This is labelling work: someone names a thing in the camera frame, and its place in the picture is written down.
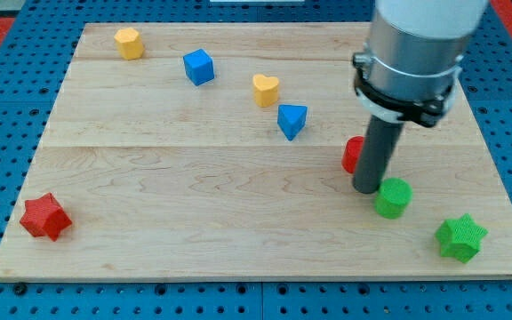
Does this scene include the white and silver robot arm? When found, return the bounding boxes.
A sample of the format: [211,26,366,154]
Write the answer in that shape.
[352,0,489,127]

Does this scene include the red star block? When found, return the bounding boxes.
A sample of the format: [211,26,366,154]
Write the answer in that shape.
[20,193,72,242]

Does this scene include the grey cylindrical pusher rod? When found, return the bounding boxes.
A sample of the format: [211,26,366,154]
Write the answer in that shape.
[352,116,404,194]

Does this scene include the yellow hexagon block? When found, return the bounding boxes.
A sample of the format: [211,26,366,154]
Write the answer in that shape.
[114,28,145,60]

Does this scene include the light wooden board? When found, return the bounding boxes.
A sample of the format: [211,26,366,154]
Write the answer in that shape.
[0,22,512,283]

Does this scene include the green star block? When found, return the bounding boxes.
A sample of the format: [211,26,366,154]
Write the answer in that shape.
[435,213,489,263]

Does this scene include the yellow heart block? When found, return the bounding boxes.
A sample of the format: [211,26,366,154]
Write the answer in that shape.
[252,74,280,108]

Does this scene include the green cylinder block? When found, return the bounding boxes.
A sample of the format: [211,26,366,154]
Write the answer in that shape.
[374,178,413,220]

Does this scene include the red cylinder block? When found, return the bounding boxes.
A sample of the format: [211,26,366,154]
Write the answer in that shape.
[341,136,364,173]

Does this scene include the blue cube block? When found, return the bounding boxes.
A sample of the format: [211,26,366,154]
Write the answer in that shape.
[182,49,215,86]

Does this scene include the blue triangle block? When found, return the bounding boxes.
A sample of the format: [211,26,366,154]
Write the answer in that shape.
[276,104,308,141]

